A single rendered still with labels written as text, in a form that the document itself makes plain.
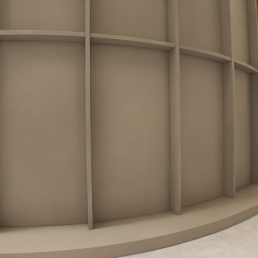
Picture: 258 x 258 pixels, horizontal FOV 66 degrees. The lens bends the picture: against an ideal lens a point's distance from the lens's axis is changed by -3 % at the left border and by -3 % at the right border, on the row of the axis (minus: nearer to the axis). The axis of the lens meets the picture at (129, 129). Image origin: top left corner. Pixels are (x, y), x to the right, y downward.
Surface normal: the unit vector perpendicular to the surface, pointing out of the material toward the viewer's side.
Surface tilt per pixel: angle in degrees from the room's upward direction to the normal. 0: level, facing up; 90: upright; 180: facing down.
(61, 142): 90
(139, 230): 0
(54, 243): 0
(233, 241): 0
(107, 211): 90
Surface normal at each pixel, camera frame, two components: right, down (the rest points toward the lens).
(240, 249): -0.01, -1.00
